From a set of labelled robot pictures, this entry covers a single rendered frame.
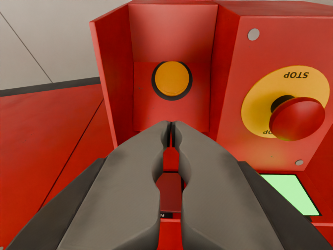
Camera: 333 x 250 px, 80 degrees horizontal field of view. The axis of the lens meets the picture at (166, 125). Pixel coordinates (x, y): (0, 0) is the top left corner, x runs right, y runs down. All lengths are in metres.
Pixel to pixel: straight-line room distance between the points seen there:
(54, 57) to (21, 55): 0.15
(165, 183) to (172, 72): 0.12
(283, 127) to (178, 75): 0.12
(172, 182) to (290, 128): 0.12
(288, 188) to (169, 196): 0.12
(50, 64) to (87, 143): 0.63
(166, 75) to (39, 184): 0.42
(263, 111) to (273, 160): 0.07
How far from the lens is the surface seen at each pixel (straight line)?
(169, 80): 0.23
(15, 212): 0.54
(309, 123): 0.19
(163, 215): 0.20
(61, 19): 1.05
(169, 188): 0.21
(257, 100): 0.19
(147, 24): 0.23
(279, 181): 0.25
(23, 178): 0.60
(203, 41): 0.24
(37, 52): 1.16
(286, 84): 0.19
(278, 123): 0.18
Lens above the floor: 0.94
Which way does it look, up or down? 54 degrees down
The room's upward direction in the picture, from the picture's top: 178 degrees counter-clockwise
